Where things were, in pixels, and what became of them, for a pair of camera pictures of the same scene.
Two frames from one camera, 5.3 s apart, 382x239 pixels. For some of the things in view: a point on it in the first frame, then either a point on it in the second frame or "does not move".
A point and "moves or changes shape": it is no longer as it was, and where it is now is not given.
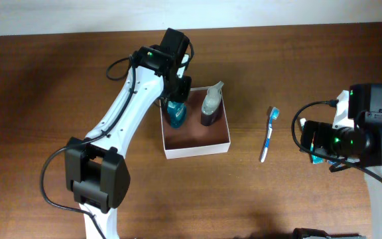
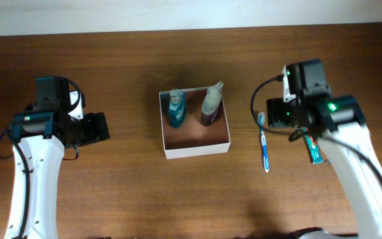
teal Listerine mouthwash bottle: (176, 111) does not move
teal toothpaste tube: (316, 159) does not move
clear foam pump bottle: (211, 105) does not move
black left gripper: (183, 95) -> (98, 128)
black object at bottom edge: (300, 233) does not move
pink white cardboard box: (194, 139) does not move
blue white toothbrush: (274, 114) moves or changes shape
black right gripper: (322, 131) -> (274, 113)
